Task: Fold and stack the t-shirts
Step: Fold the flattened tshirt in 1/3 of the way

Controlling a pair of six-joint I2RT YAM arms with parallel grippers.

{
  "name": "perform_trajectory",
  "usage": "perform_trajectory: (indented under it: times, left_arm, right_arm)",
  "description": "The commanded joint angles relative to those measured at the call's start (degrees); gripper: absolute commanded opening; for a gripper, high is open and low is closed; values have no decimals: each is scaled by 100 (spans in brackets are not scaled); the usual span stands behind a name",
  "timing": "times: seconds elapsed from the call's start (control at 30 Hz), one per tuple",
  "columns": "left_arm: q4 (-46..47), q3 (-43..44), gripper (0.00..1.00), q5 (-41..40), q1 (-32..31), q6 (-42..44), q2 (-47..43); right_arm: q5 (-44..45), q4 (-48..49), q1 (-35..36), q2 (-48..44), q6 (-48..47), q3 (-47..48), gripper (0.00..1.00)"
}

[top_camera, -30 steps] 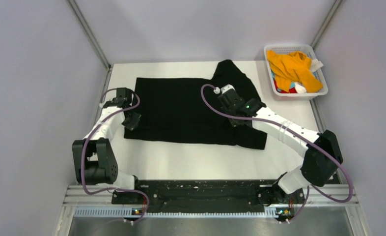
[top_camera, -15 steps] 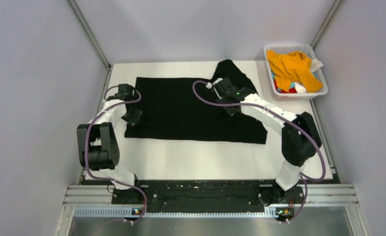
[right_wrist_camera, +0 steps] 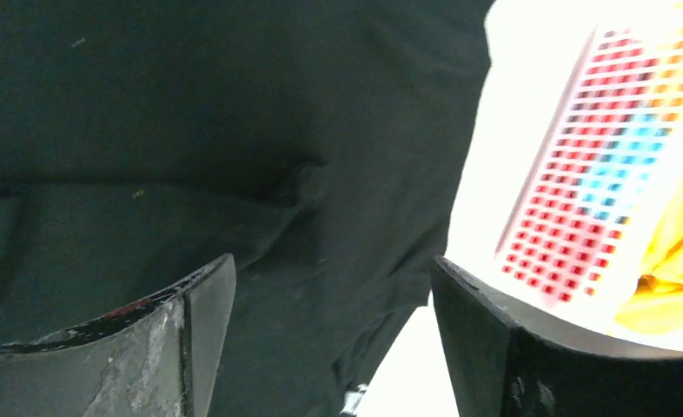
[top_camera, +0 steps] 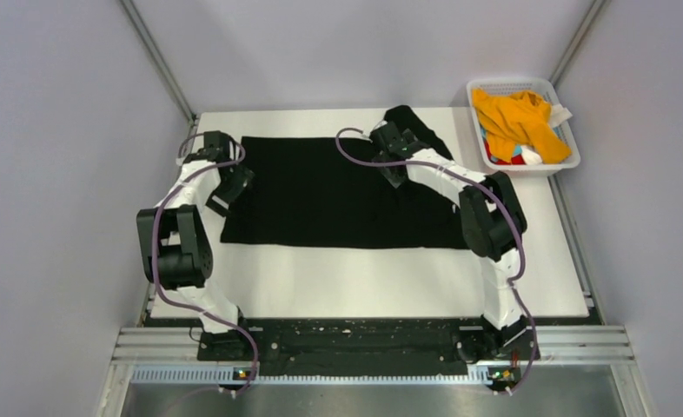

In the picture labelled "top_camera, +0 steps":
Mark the black t shirt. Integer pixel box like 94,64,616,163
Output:
221,105,466,249

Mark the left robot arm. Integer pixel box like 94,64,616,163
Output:
136,130,255,359

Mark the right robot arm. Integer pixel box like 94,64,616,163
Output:
369,122,528,358

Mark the red blue cloth in basket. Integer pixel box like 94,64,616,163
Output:
483,136,526,166

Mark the orange t shirt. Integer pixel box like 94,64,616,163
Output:
472,89,572,166

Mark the white plastic basket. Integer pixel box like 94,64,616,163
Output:
467,76,581,176

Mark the white cloth in basket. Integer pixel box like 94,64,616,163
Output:
548,104,573,129

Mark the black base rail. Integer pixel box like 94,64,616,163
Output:
197,318,540,377

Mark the white cable duct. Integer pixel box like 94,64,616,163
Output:
131,362,493,387

